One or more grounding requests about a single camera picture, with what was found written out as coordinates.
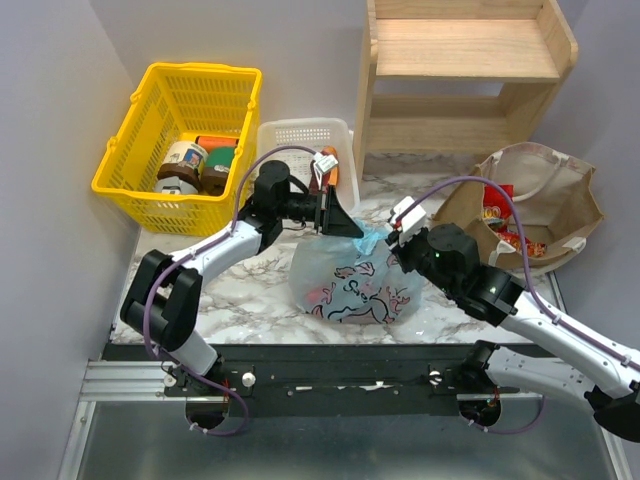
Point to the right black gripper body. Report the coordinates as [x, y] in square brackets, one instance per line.
[405, 252]

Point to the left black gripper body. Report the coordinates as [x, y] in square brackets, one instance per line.
[322, 213]

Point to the light blue plastic bag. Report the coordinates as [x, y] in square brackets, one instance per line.
[362, 280]

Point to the red toy fruit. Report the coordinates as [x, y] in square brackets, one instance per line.
[315, 296]

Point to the brown burlap tote bag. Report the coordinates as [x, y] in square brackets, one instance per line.
[552, 196]

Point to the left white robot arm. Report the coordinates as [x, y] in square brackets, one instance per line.
[163, 299]

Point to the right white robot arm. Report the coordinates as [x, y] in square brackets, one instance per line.
[593, 371]

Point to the white plastic tray basket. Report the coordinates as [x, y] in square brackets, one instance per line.
[317, 133]

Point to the green brown-lid jar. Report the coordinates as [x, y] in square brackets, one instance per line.
[216, 170]

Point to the white brown-lid jar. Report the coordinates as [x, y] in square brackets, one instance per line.
[184, 160]

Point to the white small cup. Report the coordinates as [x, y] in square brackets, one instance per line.
[169, 185]

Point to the wooden shelf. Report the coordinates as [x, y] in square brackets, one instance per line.
[458, 76]

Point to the yellow plastic shopping basket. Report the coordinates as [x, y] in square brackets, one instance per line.
[150, 165]

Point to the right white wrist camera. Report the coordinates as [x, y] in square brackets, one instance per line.
[406, 221]

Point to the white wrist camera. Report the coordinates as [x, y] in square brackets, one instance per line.
[406, 221]
[324, 163]

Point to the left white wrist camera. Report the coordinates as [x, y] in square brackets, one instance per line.
[324, 163]

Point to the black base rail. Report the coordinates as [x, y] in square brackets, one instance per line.
[301, 380]

